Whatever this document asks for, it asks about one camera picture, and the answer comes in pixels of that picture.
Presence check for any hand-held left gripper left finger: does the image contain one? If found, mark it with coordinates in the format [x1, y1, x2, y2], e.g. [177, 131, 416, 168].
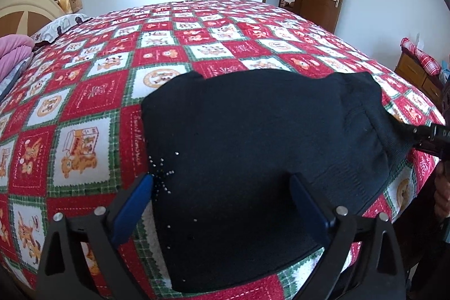
[35, 173, 155, 300]

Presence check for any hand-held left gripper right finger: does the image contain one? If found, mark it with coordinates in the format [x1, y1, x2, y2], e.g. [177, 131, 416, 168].
[289, 173, 410, 300]

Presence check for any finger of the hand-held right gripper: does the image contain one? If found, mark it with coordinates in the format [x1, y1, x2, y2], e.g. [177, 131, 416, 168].
[399, 123, 434, 150]

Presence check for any black knit sweater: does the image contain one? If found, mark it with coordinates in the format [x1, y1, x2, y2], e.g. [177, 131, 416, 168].
[141, 70, 416, 294]

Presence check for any person's right hand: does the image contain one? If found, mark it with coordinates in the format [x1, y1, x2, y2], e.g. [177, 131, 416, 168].
[434, 159, 450, 220]

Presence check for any wooden drawer cabinet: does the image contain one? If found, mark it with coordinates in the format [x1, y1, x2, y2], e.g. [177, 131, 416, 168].
[394, 49, 445, 108]

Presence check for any red plaid cloth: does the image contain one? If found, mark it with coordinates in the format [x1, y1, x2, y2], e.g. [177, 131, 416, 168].
[401, 37, 442, 76]

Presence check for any red checkered printed blanket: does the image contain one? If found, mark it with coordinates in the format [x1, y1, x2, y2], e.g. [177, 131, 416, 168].
[0, 0, 445, 300]

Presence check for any grey folded blanket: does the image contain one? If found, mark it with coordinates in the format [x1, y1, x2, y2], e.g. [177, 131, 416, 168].
[0, 54, 34, 101]

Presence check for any patterned white pillow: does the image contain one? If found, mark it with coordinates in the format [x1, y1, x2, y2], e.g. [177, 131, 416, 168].
[30, 13, 90, 44]

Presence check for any pink folded quilt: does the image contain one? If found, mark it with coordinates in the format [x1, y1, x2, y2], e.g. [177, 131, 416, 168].
[0, 35, 36, 80]

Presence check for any beige wooden headboard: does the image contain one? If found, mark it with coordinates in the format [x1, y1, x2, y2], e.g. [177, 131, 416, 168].
[0, 0, 66, 39]

